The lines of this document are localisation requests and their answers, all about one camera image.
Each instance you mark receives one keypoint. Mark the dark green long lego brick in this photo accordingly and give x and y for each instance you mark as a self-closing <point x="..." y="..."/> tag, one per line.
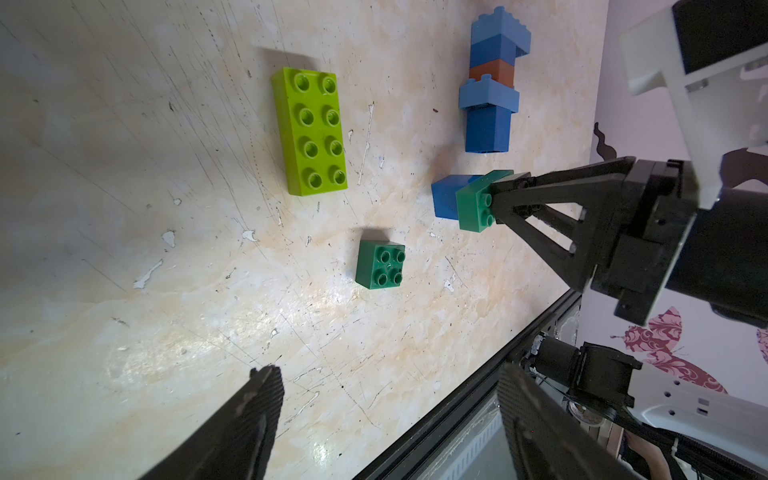
<point x="474" y="202"/>

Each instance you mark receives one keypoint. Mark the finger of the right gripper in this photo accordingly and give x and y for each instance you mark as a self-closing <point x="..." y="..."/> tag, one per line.
<point x="582" y="185"/>
<point x="575" y="265"/>

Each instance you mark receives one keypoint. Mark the lime green long lego brick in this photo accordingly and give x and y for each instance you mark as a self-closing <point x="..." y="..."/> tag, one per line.
<point x="311" y="134"/>

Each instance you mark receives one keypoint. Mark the dark green square lego brick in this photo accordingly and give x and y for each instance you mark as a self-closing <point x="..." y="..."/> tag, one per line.
<point x="380" y="264"/>

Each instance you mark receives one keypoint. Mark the white cable duct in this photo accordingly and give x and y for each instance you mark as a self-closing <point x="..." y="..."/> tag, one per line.
<point x="469" y="448"/>

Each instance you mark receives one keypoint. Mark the orange brown lego brick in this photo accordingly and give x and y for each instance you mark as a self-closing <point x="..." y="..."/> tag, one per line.
<point x="499" y="70"/>

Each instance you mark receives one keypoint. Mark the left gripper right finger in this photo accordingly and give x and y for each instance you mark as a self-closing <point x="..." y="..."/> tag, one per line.
<point x="544" y="442"/>

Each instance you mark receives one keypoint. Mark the blue square lego brick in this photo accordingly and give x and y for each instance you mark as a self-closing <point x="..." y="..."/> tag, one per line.
<point x="488" y="130"/>

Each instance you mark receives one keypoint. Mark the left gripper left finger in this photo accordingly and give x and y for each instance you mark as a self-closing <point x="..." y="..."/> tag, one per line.
<point x="237" y="440"/>

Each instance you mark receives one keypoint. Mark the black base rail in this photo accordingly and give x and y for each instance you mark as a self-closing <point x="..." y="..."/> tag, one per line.
<point x="423" y="451"/>

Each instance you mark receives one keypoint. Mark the light blue long lego brick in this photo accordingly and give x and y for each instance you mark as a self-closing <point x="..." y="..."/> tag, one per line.
<point x="488" y="92"/>

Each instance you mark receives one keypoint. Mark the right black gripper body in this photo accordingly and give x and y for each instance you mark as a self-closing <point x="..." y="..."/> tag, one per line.
<point x="664" y="241"/>

